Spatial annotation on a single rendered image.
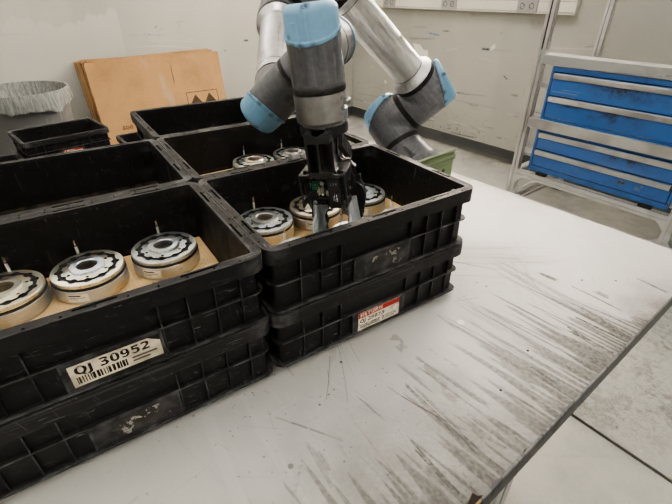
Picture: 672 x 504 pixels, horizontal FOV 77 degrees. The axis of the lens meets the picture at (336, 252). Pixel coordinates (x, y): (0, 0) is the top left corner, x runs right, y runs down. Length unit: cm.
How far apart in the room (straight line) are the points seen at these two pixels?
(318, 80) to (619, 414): 152
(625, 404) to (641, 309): 88
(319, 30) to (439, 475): 58
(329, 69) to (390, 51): 55
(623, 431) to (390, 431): 121
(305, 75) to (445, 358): 49
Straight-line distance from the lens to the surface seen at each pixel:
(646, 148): 249
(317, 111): 61
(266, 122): 75
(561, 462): 159
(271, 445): 63
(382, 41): 113
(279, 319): 63
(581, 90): 260
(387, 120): 124
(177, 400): 65
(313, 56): 60
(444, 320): 82
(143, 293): 53
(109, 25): 387
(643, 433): 179
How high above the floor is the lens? 122
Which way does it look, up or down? 32 degrees down
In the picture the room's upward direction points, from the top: straight up
